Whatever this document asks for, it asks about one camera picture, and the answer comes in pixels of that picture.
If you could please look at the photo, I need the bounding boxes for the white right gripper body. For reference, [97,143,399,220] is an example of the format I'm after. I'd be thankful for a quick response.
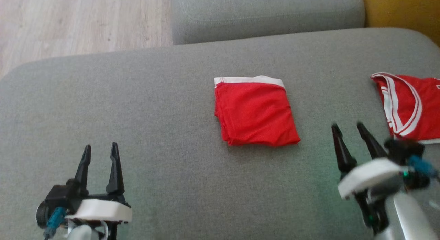
[337,157,410,236]

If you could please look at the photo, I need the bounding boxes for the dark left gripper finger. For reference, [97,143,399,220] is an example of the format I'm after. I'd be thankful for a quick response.
[106,142,125,195]
[74,144,92,196]

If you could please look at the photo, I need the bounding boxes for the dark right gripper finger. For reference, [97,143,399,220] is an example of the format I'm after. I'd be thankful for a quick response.
[331,124,358,174]
[357,122,389,160]

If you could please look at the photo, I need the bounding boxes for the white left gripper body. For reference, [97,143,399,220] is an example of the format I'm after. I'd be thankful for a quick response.
[65,193,133,240]

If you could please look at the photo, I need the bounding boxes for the red white striped jersey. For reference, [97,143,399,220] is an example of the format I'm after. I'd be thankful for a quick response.
[371,72,440,145]

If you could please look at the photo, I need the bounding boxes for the red white shorts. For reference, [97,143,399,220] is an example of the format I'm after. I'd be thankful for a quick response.
[214,75,301,146]

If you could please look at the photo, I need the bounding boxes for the grey fabric sofa seat cushion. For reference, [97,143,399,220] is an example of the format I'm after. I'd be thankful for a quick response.
[0,27,440,240]

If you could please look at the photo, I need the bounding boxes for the grey fabric sofa side cushion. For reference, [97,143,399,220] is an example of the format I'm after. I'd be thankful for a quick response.
[171,0,365,45]

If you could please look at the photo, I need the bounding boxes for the black left cable teal plug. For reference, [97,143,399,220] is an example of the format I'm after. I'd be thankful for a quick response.
[43,207,68,240]

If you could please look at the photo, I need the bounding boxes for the black cable teal plug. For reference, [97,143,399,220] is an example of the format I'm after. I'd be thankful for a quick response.
[43,207,68,240]
[407,155,440,180]

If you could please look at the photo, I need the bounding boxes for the black right cable teal plug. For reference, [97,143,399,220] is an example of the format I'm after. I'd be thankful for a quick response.
[407,155,440,180]

